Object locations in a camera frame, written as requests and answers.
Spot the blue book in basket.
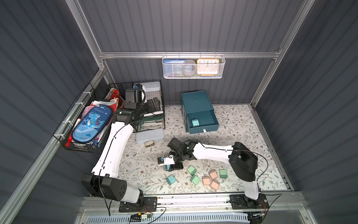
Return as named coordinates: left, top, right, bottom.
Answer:
left=162, top=59, right=185, bottom=77

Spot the black wire side basket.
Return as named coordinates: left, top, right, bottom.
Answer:
left=54, top=85, right=121, bottom=154

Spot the green plug right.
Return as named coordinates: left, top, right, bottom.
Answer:
left=219, top=169, right=228, bottom=179

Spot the white wire wall basket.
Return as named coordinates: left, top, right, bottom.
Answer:
left=162, top=53, right=226, bottom=79

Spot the red patterned bag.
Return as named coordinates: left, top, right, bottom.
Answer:
left=104, top=88, right=125, bottom=112

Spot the green plug upper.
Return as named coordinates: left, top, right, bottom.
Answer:
left=187, top=166, right=197, bottom=175

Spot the grey tape roll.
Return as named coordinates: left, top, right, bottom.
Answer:
left=182, top=59, right=197, bottom=77

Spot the light blue flat case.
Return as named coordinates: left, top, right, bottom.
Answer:
left=136, top=128, right=165, bottom=144

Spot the grey plastic box lid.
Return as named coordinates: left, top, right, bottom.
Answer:
left=141, top=81, right=161, bottom=92

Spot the pink plug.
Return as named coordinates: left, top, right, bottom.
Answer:
left=209, top=170, right=218, bottom=180
left=210, top=180, right=220, bottom=191
left=202, top=176, right=211, bottom=186

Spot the blue dinosaur pencil case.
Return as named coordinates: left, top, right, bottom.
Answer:
left=71, top=104, right=113, bottom=144

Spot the pink plug bottom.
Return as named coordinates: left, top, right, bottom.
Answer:
left=210, top=180, right=220, bottom=191

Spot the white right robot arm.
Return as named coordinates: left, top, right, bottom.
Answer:
left=157, top=138, right=269, bottom=208

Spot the pink plug top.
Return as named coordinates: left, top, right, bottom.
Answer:
left=209, top=170, right=218, bottom=180

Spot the black wire floor crate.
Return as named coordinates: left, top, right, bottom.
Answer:
left=107, top=80, right=166, bottom=132

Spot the green plug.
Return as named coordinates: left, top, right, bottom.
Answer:
left=219, top=169, right=228, bottom=179
left=187, top=166, right=197, bottom=175
left=190, top=175, right=200, bottom=185

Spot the green plug lower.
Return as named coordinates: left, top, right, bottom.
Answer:
left=190, top=175, right=200, bottom=185

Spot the yellow alarm clock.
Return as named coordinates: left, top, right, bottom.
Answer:
left=197, top=58, right=220, bottom=75

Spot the teal drawer cabinet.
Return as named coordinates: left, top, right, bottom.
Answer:
left=181, top=91, right=219, bottom=134

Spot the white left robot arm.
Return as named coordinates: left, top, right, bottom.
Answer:
left=82, top=83, right=150, bottom=210

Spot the pink plug left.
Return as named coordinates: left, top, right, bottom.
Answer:
left=202, top=176, right=211, bottom=186

